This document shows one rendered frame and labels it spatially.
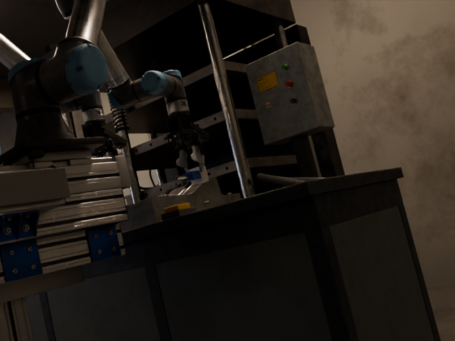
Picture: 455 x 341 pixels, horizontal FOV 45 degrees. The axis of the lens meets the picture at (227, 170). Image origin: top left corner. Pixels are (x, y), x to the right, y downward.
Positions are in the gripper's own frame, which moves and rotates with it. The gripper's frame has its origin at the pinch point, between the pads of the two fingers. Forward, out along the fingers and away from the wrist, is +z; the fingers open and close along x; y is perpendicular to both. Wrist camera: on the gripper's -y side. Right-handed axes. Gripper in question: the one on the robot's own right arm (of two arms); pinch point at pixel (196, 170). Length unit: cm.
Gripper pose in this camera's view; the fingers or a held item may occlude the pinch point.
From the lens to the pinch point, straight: 189.6
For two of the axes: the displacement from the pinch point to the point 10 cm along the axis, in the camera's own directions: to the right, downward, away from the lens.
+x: 7.7, -2.5, -5.9
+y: -6.0, 0.5, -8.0
